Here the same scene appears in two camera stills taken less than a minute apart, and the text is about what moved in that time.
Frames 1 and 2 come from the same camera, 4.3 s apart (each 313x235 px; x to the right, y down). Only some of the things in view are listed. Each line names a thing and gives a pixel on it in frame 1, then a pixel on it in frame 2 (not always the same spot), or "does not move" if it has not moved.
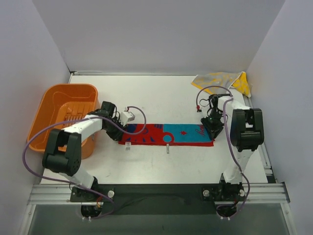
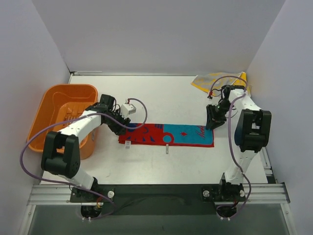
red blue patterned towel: x=167 y=134 does not move
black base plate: x=160 y=199 does not move
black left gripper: x=114 y=132 -> x=118 y=125
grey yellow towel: x=220 y=82 does not move
